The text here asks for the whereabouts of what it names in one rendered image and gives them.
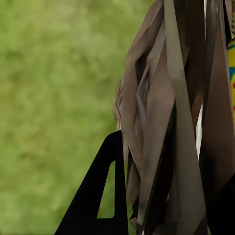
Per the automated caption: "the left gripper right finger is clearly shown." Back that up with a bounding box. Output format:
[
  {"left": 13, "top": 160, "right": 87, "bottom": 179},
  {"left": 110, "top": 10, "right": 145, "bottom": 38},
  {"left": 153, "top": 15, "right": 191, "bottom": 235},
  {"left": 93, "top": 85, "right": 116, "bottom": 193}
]
[{"left": 207, "top": 173, "right": 235, "bottom": 235}]

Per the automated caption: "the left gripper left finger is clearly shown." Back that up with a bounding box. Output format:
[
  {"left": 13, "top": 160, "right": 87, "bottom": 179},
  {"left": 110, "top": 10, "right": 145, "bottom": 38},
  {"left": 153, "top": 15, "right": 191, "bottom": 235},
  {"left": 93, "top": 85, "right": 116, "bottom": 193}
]
[{"left": 55, "top": 130, "right": 129, "bottom": 235}]

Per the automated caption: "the wicker basket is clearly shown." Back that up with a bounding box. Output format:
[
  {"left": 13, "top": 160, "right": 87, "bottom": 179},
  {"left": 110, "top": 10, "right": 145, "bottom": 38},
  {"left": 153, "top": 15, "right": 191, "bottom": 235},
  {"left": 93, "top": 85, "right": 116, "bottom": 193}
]
[{"left": 112, "top": 0, "right": 235, "bottom": 235}]

